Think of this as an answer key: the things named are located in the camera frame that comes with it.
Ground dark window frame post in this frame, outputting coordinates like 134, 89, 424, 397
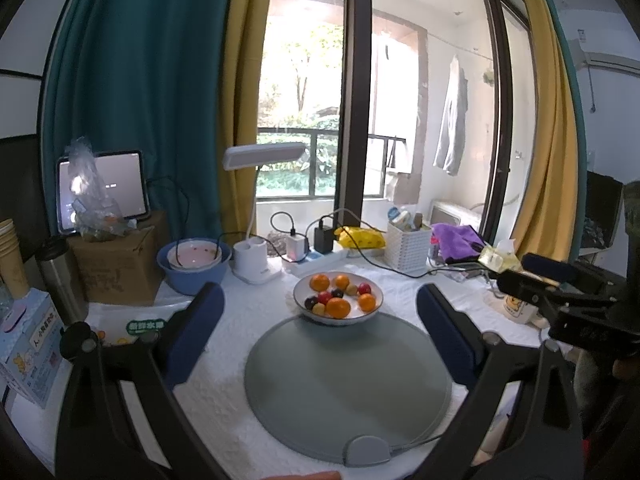
336, 0, 373, 231

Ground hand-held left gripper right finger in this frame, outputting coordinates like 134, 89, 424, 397
416, 282, 586, 480

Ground narrow teal curtain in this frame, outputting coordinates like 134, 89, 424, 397
537, 0, 589, 256

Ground white tablecloth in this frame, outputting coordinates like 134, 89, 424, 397
10, 255, 551, 480

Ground steel thermos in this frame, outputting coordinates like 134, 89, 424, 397
36, 237, 90, 326

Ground clear plastic bag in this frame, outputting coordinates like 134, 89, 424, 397
65, 137, 141, 241

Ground blue plastic basin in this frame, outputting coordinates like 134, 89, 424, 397
156, 237, 232, 296

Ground grey mat controller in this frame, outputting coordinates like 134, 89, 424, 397
344, 436, 392, 468

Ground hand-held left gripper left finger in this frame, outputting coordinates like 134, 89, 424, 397
54, 281, 226, 480

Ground pink bowl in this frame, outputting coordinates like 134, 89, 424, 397
166, 240, 223, 271

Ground white plate with dark rim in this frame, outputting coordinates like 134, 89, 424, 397
292, 270, 385, 328

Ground white appliance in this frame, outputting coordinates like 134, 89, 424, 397
429, 200, 483, 231

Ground tablet with dark case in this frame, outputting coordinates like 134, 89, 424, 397
56, 149, 152, 235

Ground blue tissue box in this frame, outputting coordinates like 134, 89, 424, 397
0, 289, 71, 408

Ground round grey mat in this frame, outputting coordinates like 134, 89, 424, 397
244, 312, 453, 468

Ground white mat cable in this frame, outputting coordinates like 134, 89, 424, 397
388, 432, 447, 455

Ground yellow tissue pack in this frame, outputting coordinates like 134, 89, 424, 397
477, 239, 523, 273

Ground white desk lamp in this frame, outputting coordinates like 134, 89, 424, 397
222, 142, 307, 286

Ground black charger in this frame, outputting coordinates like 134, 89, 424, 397
314, 222, 335, 254

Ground white charger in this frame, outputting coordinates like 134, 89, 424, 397
286, 234, 309, 262

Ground stack of paper cups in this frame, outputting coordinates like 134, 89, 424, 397
0, 217, 32, 301

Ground cardboard box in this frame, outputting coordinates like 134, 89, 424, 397
66, 210, 171, 307

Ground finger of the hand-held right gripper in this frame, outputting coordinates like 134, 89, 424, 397
522, 253, 617, 298
496, 269, 617, 314

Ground black charger cable loop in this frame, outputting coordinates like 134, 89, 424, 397
270, 211, 297, 238

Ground white power strip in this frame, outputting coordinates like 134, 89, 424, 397
281, 247, 348, 277

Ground thin black cable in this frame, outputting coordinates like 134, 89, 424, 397
320, 208, 392, 235

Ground thick black power cord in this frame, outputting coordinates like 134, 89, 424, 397
345, 244, 432, 279

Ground black balcony railing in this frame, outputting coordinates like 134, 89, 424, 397
256, 127, 408, 198

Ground clear packet with green label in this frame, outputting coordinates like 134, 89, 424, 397
85, 302, 193, 347

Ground white air conditioner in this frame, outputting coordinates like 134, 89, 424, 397
582, 50, 640, 74

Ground yellow snack bag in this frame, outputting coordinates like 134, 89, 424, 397
334, 226, 387, 251

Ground hanging grey garment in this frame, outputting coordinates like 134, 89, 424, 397
432, 55, 470, 177

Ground white perforated basket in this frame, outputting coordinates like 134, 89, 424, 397
384, 222, 433, 273

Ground dark box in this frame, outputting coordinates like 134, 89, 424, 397
580, 170, 626, 261

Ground purple cloth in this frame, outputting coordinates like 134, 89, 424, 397
431, 222, 488, 265

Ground white bear mug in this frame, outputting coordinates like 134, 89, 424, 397
500, 292, 549, 329

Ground yellow curtain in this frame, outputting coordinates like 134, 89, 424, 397
510, 0, 581, 261
220, 0, 277, 241

